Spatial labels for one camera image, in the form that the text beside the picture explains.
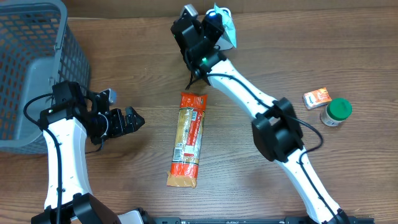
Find white barcode scanner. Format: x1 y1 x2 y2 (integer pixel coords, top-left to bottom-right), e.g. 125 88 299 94
205 9 233 50

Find small orange snack box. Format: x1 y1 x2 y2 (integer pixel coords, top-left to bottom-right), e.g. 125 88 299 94
303 87 332 110

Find teal orange snack packet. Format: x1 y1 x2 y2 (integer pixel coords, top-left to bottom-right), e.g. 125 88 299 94
213 3 237 48

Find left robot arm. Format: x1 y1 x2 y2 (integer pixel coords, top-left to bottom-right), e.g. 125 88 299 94
31 81 155 224

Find long red orange spaghetti pack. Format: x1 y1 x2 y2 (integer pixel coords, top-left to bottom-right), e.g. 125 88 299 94
167 92 207 188

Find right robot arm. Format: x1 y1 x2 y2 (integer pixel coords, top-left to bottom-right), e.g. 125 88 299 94
170 5 349 223

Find grey plastic mesh basket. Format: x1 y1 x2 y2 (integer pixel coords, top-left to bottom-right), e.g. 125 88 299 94
1 0 91 154

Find green lid white jar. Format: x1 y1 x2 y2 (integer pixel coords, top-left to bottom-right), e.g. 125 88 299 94
320 98 353 127

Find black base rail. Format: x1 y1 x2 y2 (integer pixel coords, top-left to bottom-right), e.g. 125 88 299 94
136 216 376 224

